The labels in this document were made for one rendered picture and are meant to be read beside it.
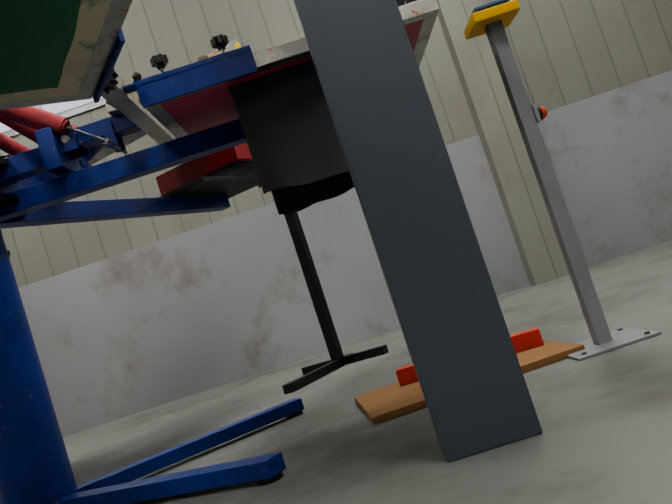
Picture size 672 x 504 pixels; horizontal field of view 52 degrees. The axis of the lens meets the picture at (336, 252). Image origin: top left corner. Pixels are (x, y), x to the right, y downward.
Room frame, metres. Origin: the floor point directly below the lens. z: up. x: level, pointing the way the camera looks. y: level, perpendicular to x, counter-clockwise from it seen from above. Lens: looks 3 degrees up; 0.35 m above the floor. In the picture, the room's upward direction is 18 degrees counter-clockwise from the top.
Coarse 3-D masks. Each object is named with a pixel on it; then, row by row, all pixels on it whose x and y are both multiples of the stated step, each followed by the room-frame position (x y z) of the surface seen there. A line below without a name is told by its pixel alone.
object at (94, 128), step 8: (104, 120) 1.94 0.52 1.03; (112, 120) 1.94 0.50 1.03; (120, 120) 1.95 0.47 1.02; (128, 120) 1.95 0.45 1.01; (80, 128) 1.94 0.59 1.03; (88, 128) 1.94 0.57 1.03; (96, 128) 1.94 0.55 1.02; (120, 128) 1.94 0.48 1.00; (128, 128) 1.95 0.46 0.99; (136, 128) 1.97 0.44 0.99; (80, 136) 1.94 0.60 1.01; (88, 136) 1.94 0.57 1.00; (104, 136) 1.95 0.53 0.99; (120, 136) 1.99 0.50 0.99; (80, 144) 1.95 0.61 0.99; (88, 144) 1.97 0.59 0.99; (96, 144) 2.00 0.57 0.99
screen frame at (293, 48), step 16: (432, 0) 1.69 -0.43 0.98; (416, 16) 1.70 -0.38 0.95; (432, 16) 1.73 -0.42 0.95; (272, 48) 1.69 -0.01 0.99; (288, 48) 1.69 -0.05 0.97; (304, 48) 1.69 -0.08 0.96; (416, 48) 1.95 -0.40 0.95; (256, 64) 1.69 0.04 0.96; (272, 64) 1.70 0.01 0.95; (160, 112) 1.79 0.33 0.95; (176, 128) 1.96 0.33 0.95
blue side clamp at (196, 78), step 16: (240, 48) 1.68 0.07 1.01; (192, 64) 1.68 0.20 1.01; (208, 64) 1.68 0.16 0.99; (224, 64) 1.68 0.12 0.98; (240, 64) 1.68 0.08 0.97; (144, 80) 1.67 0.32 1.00; (160, 80) 1.67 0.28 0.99; (176, 80) 1.68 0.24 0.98; (192, 80) 1.68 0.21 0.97; (208, 80) 1.68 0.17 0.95; (224, 80) 1.68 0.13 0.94; (144, 96) 1.67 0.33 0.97; (160, 96) 1.67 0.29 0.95; (176, 96) 1.68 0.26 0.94
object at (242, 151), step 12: (204, 156) 2.91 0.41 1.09; (216, 156) 2.88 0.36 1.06; (228, 156) 2.85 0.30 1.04; (240, 156) 2.85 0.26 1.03; (180, 168) 2.98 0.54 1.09; (192, 168) 2.95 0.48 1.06; (204, 168) 2.92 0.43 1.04; (216, 168) 2.89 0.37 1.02; (228, 168) 2.93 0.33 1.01; (240, 168) 3.01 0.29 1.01; (252, 168) 3.08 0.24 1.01; (168, 180) 3.02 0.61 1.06; (180, 180) 2.99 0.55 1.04; (192, 180) 2.96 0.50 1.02
